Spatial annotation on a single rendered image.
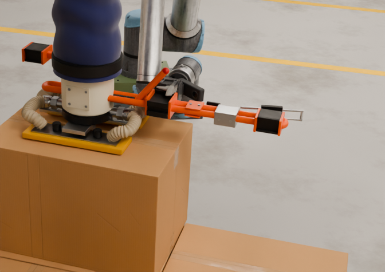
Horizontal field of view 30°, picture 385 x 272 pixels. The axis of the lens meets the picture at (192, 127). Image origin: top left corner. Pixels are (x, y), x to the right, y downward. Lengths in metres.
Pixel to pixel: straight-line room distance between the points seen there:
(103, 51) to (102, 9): 0.13
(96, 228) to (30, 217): 0.23
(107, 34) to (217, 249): 0.86
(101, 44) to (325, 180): 2.25
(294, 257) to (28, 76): 3.24
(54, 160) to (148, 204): 0.32
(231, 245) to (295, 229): 1.16
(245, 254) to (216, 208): 1.27
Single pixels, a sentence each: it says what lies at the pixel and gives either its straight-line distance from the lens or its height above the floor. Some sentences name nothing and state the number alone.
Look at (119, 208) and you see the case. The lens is 2.26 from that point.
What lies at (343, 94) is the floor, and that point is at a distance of 5.37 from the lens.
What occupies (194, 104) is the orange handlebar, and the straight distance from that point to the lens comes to 2.27.
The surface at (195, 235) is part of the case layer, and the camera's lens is 2.61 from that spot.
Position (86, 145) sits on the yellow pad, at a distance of 2.29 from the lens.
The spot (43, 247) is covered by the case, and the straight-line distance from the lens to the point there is 2.46.
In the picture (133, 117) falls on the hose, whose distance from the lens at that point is 2.30.
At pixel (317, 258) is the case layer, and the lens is 2.58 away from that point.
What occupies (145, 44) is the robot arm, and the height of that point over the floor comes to 1.16.
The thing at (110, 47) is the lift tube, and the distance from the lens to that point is 2.23.
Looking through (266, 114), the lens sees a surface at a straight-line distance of 2.22.
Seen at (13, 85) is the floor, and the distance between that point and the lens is 5.22.
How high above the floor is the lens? 2.02
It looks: 26 degrees down
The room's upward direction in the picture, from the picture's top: 4 degrees clockwise
